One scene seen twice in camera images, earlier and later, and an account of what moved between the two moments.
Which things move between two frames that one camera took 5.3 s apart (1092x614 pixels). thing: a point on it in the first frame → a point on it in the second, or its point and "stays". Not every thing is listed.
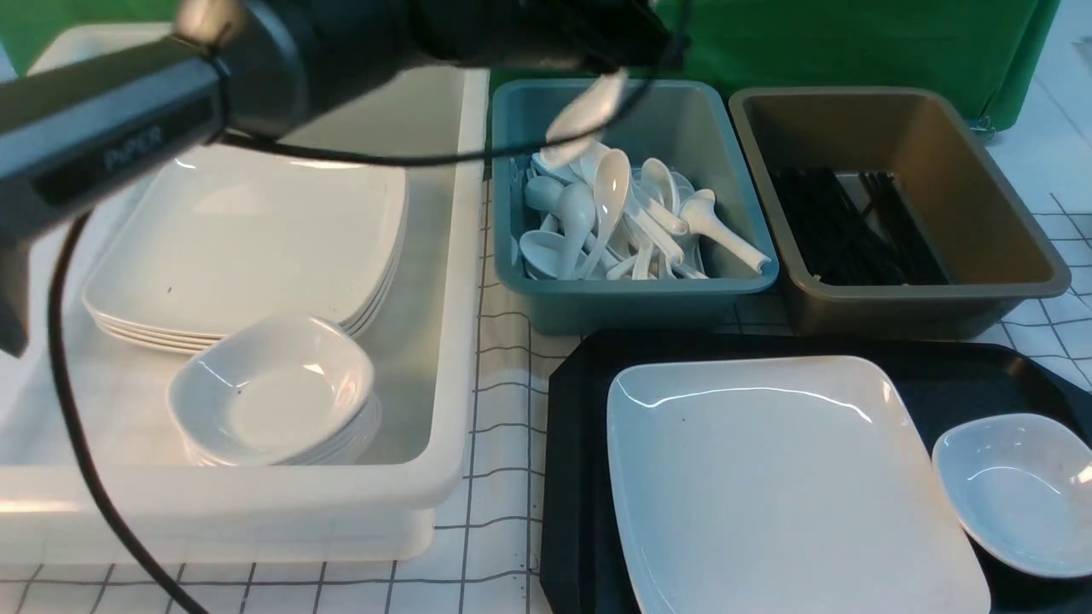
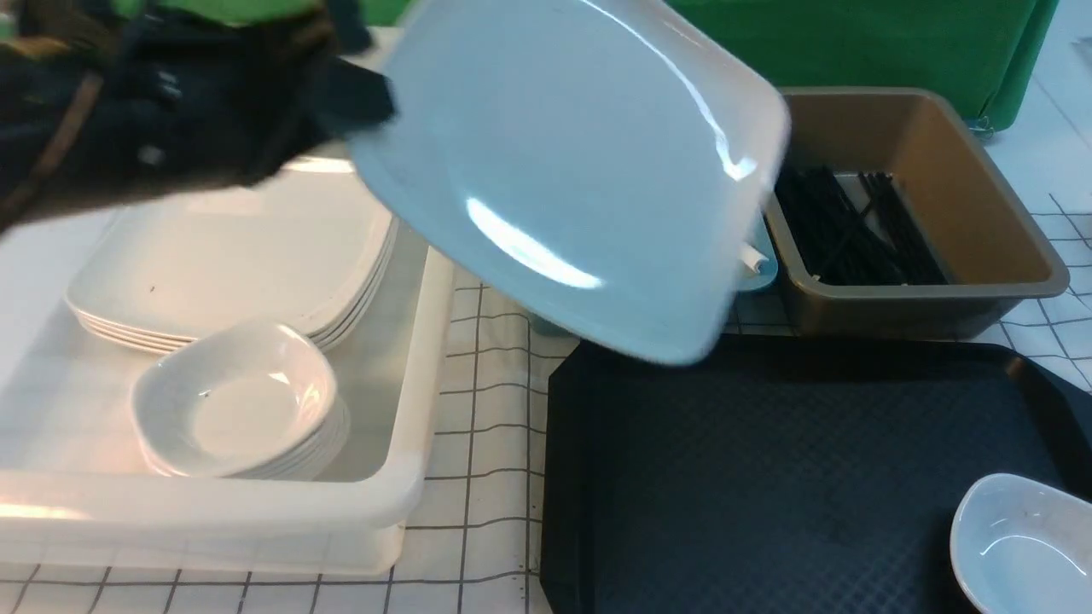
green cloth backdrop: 984,57 stays
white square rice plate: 776,485 → 600,173
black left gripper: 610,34 → 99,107
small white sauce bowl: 1024,482 → 1020,547
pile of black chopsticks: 839,240 stays
